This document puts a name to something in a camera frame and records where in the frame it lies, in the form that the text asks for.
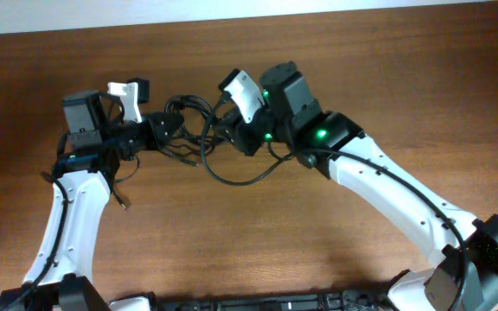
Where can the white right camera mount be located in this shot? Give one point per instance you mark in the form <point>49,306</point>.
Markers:
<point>246,94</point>

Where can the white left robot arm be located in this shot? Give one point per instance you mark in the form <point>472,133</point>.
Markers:
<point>83,177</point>

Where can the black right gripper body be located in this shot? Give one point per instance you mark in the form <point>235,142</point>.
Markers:
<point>254,134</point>

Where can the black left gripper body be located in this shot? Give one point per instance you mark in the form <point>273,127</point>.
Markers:
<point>140,136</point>

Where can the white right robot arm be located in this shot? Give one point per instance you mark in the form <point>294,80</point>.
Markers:
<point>461,249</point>

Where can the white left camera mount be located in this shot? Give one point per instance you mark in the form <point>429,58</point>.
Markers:
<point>128,94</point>

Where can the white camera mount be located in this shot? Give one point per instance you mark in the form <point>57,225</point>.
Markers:
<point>246,94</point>
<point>128,94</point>

